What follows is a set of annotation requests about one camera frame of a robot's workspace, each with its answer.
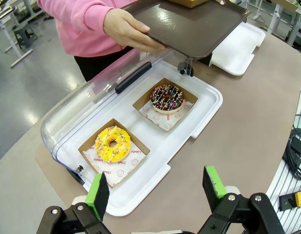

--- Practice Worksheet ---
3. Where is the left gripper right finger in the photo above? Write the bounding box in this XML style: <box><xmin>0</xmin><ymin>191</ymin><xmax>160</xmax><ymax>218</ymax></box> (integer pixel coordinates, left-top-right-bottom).
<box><xmin>198</xmin><ymin>165</ymin><xmax>282</xmax><ymax>234</ymax></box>

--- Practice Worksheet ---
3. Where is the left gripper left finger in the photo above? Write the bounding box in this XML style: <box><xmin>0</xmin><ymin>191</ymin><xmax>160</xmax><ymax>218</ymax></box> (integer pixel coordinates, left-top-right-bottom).
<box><xmin>37</xmin><ymin>172</ymin><xmax>110</xmax><ymax>234</ymax></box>

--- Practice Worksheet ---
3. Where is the dark brown serving tray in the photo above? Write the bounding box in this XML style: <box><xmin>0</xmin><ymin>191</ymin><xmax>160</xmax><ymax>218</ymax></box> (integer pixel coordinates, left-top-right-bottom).
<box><xmin>120</xmin><ymin>0</ymin><xmax>251</xmax><ymax>60</ymax></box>

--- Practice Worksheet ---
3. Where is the cardboard donut box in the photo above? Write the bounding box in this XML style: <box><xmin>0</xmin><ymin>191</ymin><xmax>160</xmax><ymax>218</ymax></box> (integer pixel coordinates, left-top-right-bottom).
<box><xmin>78</xmin><ymin>118</ymin><xmax>151</xmax><ymax>189</ymax></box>
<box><xmin>167</xmin><ymin>0</ymin><xmax>211</xmax><ymax>8</ymax></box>
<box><xmin>132</xmin><ymin>78</ymin><xmax>199</xmax><ymax>132</ymax></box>

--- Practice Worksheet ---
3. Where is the person right forearm pink sleeve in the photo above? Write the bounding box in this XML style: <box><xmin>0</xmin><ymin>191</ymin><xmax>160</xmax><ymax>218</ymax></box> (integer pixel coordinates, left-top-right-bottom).
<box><xmin>37</xmin><ymin>0</ymin><xmax>117</xmax><ymax>37</ymax></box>

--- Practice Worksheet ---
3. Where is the yellow sprinkle donut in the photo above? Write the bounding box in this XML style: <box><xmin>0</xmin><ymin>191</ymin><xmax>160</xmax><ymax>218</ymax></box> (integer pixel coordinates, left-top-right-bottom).
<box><xmin>95</xmin><ymin>125</ymin><xmax>131</xmax><ymax>164</ymax></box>

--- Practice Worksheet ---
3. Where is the chocolate rainbow sprinkle donut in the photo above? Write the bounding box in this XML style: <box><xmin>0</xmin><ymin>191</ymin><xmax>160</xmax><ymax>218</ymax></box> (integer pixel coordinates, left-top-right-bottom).
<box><xmin>151</xmin><ymin>84</ymin><xmax>184</xmax><ymax>115</ymax></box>

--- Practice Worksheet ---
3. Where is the person torso pink hoodie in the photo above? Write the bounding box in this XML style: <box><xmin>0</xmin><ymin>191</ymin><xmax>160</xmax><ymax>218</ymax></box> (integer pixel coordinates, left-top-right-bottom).
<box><xmin>54</xmin><ymin>19</ymin><xmax>141</xmax><ymax>82</ymax></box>

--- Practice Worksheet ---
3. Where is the person right hand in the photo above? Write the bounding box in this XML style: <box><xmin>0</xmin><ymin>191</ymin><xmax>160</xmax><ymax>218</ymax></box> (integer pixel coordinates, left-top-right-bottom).
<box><xmin>103</xmin><ymin>8</ymin><xmax>167</xmax><ymax>52</ymax></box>

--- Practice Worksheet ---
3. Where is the black lid hinge knob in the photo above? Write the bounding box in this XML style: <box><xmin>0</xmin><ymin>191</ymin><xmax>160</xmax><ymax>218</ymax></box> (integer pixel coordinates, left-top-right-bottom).
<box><xmin>177</xmin><ymin>62</ymin><xmax>194</xmax><ymax>77</ymax></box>
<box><xmin>67</xmin><ymin>165</ymin><xmax>92</xmax><ymax>188</ymax></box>

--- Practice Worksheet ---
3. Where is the white printed paper liner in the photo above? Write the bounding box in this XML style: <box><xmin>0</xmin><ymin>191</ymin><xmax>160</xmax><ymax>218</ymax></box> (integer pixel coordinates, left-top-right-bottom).
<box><xmin>138</xmin><ymin>98</ymin><xmax>194</xmax><ymax>132</ymax></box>
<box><xmin>83</xmin><ymin>143</ymin><xmax>147</xmax><ymax>188</ymax></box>

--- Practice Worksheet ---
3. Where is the white ribbed platform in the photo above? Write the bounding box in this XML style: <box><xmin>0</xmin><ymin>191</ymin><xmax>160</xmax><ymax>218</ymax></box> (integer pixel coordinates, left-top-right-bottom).
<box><xmin>264</xmin><ymin>85</ymin><xmax>301</xmax><ymax>234</ymax></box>

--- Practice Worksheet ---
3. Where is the black yellow device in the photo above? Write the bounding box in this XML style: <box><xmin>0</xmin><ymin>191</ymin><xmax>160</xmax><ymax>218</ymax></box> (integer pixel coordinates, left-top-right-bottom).
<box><xmin>279</xmin><ymin>190</ymin><xmax>301</xmax><ymax>212</ymax></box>

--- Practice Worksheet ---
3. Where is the white display tray base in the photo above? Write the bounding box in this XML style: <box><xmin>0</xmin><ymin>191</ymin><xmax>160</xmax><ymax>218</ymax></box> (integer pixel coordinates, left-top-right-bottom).
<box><xmin>210</xmin><ymin>23</ymin><xmax>266</xmax><ymax>76</ymax></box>
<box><xmin>56</xmin><ymin>63</ymin><xmax>224</xmax><ymax>216</ymax></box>

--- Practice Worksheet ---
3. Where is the clear display lid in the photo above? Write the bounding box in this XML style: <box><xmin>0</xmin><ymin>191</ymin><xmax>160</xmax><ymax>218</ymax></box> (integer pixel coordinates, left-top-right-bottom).
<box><xmin>40</xmin><ymin>46</ymin><xmax>194</xmax><ymax>171</ymax></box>

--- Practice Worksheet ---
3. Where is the grey metal table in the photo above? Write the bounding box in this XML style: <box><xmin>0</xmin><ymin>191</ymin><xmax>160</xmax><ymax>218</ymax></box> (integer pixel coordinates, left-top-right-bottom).
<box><xmin>269</xmin><ymin>0</ymin><xmax>301</xmax><ymax>47</ymax></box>

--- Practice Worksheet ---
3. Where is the grey stool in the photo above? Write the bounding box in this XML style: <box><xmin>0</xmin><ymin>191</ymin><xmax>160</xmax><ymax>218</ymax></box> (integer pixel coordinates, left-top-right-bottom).
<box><xmin>13</xmin><ymin>23</ymin><xmax>39</xmax><ymax>49</ymax></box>

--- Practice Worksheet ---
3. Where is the black cable bundle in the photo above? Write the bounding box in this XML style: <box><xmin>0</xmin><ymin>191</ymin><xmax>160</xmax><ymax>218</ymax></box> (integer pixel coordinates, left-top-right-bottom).
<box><xmin>283</xmin><ymin>114</ymin><xmax>301</xmax><ymax>181</ymax></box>

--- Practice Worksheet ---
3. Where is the black lid handle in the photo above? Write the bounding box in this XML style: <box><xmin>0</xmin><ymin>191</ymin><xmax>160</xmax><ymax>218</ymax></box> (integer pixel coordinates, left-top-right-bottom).
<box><xmin>115</xmin><ymin>61</ymin><xmax>153</xmax><ymax>95</ymax></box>

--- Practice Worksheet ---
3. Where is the white desk frame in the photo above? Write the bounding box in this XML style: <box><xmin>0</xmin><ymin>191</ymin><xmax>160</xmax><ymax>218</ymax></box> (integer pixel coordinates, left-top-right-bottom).
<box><xmin>0</xmin><ymin>0</ymin><xmax>43</xmax><ymax>68</ymax></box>

